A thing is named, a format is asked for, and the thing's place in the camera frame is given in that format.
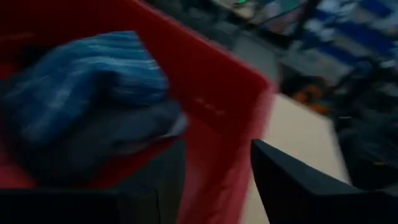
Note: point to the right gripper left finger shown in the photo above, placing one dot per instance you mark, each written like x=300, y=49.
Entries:
x=149, y=202

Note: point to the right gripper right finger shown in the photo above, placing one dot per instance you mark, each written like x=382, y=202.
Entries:
x=295, y=199

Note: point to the dark grey garment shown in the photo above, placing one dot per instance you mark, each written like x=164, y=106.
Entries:
x=109, y=140

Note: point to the blue plaid cloth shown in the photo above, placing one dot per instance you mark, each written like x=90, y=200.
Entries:
x=77, y=77

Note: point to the red plastic laundry bin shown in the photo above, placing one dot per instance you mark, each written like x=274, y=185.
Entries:
x=202, y=77

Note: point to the light orange desk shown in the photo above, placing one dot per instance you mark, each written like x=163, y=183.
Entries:
x=295, y=140

